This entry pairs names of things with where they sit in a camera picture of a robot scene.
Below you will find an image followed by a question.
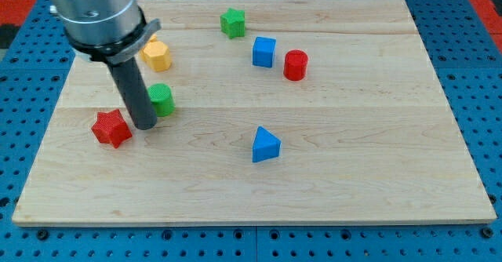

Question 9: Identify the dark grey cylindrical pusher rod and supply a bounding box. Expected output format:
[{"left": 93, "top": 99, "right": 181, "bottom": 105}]
[{"left": 107, "top": 58, "right": 157, "bottom": 130}]

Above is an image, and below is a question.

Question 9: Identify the red star block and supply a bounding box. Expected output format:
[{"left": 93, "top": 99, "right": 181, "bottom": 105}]
[{"left": 91, "top": 109, "right": 133, "bottom": 148}]

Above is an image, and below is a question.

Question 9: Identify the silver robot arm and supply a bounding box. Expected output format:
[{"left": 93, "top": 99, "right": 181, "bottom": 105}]
[{"left": 51, "top": 0, "right": 161, "bottom": 130}]

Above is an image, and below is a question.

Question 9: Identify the yellow block behind arm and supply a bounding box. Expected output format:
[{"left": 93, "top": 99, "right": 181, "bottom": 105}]
[{"left": 138, "top": 34, "right": 158, "bottom": 61}]

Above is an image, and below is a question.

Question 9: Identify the green star block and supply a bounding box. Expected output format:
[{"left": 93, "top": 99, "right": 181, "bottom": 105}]
[{"left": 220, "top": 8, "right": 246, "bottom": 39}]

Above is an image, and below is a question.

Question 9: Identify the yellow hexagon block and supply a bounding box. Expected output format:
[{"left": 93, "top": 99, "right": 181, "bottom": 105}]
[{"left": 142, "top": 41, "right": 172, "bottom": 72}]

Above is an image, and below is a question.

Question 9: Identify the green cylinder block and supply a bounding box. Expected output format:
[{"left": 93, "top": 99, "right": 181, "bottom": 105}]
[{"left": 147, "top": 83, "right": 176, "bottom": 117}]

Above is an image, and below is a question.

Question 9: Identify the blue cube block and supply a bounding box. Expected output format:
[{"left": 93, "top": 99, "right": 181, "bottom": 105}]
[{"left": 252, "top": 37, "right": 276, "bottom": 68}]

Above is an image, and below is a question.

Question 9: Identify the light wooden board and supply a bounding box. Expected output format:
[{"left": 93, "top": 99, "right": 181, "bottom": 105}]
[{"left": 13, "top": 0, "right": 497, "bottom": 227}]

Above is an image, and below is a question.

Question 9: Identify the blue triangle block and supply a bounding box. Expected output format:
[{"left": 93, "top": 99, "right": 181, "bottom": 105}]
[{"left": 252, "top": 126, "right": 282, "bottom": 162}]

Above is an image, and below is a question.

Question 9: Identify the red cylinder block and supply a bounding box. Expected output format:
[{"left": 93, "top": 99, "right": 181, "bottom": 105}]
[{"left": 283, "top": 49, "right": 308, "bottom": 82}]

